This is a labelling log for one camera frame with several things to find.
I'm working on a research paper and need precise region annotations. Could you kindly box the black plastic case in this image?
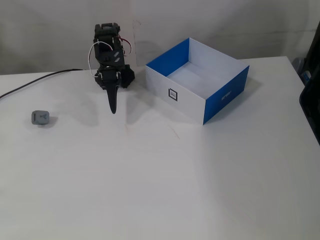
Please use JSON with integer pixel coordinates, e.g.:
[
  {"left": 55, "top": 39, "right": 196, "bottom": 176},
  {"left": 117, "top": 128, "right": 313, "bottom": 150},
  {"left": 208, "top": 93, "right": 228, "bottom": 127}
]
[{"left": 298, "top": 19, "right": 320, "bottom": 147}]

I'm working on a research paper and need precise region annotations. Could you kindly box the gray block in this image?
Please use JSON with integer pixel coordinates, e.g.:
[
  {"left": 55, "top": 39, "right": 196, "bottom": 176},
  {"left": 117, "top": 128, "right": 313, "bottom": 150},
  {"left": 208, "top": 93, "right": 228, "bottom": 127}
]
[{"left": 31, "top": 110, "right": 52, "bottom": 127}]

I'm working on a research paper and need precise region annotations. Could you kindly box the black power cable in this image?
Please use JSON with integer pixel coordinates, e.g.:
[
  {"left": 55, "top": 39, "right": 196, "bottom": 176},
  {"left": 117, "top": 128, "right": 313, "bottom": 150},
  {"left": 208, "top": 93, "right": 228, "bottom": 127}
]
[{"left": 0, "top": 68, "right": 87, "bottom": 100}]

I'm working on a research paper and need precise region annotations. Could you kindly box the blue and white cardboard box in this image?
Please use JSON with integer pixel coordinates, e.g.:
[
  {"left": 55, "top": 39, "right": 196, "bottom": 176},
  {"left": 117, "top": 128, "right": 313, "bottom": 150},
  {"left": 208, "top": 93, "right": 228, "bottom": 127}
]
[{"left": 144, "top": 37, "right": 250, "bottom": 126}]

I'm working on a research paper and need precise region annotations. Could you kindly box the grey blue object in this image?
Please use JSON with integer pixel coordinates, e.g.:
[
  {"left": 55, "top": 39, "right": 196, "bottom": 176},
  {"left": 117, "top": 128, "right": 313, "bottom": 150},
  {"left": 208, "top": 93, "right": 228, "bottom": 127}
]
[{"left": 292, "top": 56, "right": 312, "bottom": 86}]

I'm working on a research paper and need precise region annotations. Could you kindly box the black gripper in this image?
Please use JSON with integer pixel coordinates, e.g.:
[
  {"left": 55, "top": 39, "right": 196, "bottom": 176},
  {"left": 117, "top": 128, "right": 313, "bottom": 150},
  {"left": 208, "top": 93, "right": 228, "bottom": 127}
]
[{"left": 95, "top": 65, "right": 124, "bottom": 115}]

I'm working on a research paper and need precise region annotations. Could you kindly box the red servo wire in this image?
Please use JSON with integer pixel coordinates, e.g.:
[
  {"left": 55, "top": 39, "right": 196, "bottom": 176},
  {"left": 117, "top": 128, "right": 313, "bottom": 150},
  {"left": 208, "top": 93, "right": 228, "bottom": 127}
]
[{"left": 117, "top": 36, "right": 133, "bottom": 56}]

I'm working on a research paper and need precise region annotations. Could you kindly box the white servo wire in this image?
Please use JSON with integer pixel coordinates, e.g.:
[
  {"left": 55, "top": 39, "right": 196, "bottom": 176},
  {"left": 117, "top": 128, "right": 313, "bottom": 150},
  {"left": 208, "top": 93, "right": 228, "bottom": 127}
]
[{"left": 88, "top": 41, "right": 113, "bottom": 77}]

